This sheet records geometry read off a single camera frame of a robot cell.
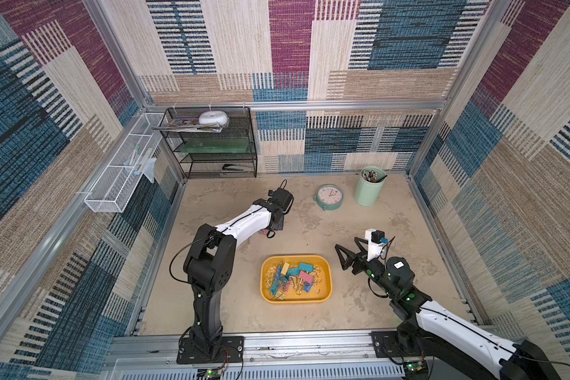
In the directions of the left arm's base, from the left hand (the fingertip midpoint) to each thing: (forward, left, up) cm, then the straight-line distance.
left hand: (269, 221), depth 97 cm
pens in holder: (+13, -41, +12) cm, 45 cm away
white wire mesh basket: (+8, +58, +13) cm, 60 cm away
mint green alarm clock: (+15, -26, -3) cm, 30 cm away
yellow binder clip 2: (-27, -4, -6) cm, 28 cm away
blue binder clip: (-25, -14, -5) cm, 29 cm away
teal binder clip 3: (-24, -3, -3) cm, 24 cm away
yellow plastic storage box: (-18, -20, 0) cm, 27 cm away
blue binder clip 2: (-20, -4, -4) cm, 21 cm away
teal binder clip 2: (-20, -9, -3) cm, 22 cm away
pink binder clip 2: (-25, -6, -5) cm, 26 cm away
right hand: (-15, -27, +11) cm, 33 cm away
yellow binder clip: (-18, -6, -3) cm, 20 cm away
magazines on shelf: (+25, +29, +28) cm, 48 cm away
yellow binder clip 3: (-21, 0, -5) cm, 22 cm away
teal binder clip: (-18, -12, -4) cm, 22 cm away
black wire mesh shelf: (+35, +21, +6) cm, 42 cm away
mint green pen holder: (+14, -42, +2) cm, 45 cm away
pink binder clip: (-22, -14, -4) cm, 26 cm away
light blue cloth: (+3, +38, +26) cm, 46 cm away
